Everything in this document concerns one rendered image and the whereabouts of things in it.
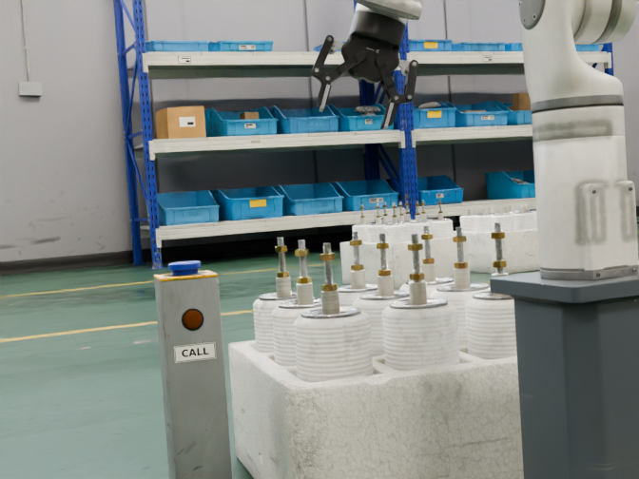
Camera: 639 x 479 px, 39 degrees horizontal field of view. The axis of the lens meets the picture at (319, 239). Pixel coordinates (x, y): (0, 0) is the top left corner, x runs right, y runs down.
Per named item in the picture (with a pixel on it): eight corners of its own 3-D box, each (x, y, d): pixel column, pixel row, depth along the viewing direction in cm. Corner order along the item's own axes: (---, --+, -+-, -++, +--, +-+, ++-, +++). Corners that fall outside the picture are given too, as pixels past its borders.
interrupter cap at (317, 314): (325, 311, 119) (325, 306, 119) (373, 313, 115) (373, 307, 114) (288, 320, 113) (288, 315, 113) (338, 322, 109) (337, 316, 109)
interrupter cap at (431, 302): (388, 305, 121) (387, 299, 121) (445, 301, 121) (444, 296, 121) (391, 313, 114) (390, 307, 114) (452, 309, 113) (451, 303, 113)
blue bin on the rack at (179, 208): (145, 225, 608) (143, 194, 607) (200, 221, 623) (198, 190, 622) (164, 226, 562) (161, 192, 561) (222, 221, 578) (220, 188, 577)
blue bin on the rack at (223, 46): (198, 64, 617) (197, 47, 616) (251, 64, 632) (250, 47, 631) (219, 51, 571) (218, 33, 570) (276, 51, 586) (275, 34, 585)
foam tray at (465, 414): (594, 490, 117) (588, 352, 116) (301, 543, 106) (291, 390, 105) (462, 422, 154) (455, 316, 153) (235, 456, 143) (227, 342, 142)
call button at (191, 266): (203, 277, 111) (203, 260, 111) (171, 280, 110) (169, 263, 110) (199, 275, 115) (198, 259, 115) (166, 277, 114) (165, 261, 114)
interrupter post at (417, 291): (409, 306, 118) (407, 281, 118) (427, 305, 118) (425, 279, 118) (410, 309, 116) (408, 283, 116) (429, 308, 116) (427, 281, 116)
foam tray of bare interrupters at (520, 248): (572, 265, 406) (571, 225, 405) (502, 275, 389) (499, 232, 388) (516, 262, 441) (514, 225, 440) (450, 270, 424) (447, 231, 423)
